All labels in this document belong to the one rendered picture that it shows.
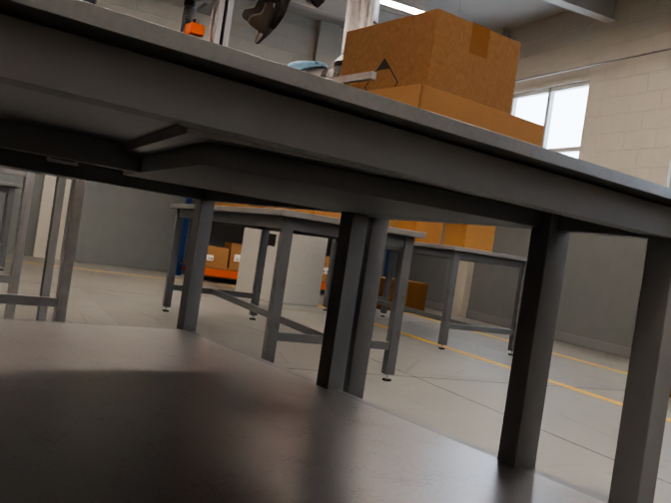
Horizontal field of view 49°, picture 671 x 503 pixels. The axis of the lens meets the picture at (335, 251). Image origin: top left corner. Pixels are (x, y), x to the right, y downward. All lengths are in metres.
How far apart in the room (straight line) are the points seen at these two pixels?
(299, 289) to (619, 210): 6.34
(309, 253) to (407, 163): 6.61
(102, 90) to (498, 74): 0.99
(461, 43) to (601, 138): 6.87
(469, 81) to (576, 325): 6.76
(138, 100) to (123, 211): 8.91
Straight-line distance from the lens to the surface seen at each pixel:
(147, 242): 9.77
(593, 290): 8.06
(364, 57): 1.65
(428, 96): 1.02
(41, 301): 3.13
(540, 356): 1.71
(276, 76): 0.84
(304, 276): 7.59
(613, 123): 8.29
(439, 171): 1.05
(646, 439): 1.56
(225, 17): 2.21
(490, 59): 1.59
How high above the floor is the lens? 0.64
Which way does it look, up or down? level
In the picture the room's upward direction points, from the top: 8 degrees clockwise
